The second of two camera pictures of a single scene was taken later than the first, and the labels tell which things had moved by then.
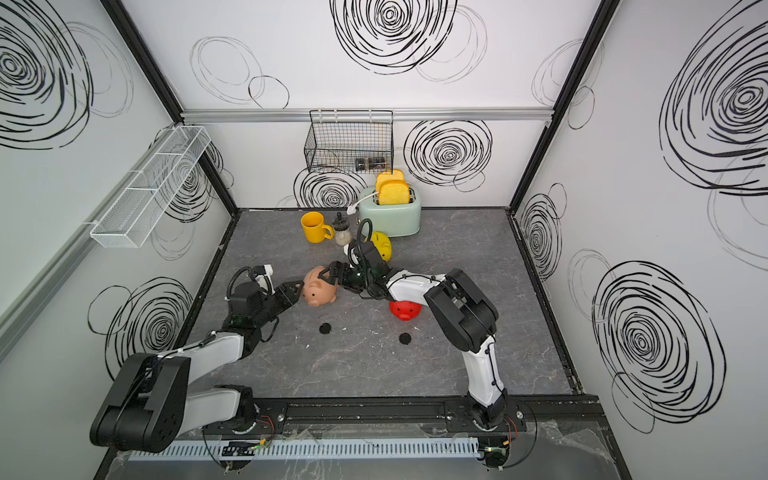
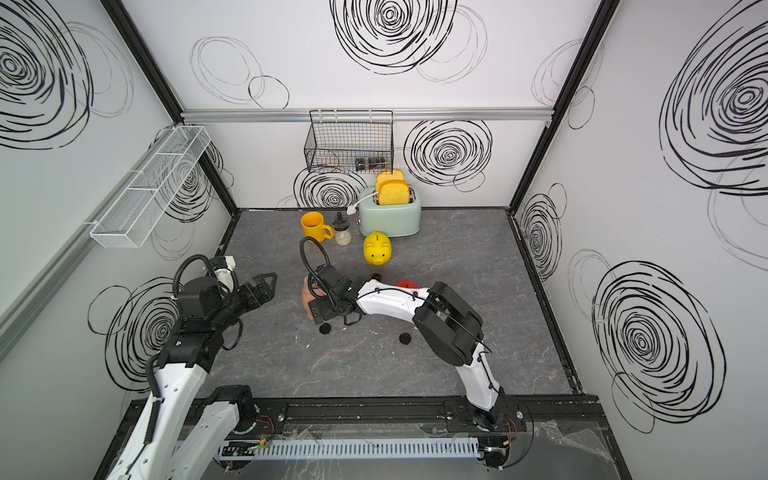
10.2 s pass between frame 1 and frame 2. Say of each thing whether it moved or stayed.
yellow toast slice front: stayed
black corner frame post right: stayed
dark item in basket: stayed
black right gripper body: moved
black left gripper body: moved
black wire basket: stayed
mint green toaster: stayed
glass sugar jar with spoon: stayed
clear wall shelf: stayed
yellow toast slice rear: stayed
